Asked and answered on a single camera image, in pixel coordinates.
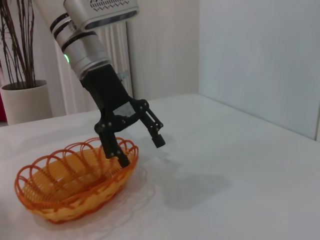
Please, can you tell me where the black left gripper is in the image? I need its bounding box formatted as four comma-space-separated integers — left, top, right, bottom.
79, 64, 167, 169

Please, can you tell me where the orange wire basket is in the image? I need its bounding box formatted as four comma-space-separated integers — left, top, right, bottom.
14, 136, 140, 224

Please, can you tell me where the white ribbed radiator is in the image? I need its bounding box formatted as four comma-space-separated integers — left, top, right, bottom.
59, 21, 135, 117

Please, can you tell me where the white plant pot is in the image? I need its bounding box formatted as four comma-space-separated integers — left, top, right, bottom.
0, 79, 55, 126

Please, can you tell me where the red object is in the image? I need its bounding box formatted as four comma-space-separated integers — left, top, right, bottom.
0, 98, 7, 123

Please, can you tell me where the dry twig plant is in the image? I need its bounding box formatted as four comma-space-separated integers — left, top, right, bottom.
0, 0, 36, 90

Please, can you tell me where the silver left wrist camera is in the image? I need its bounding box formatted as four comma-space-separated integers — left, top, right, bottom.
63, 0, 140, 31

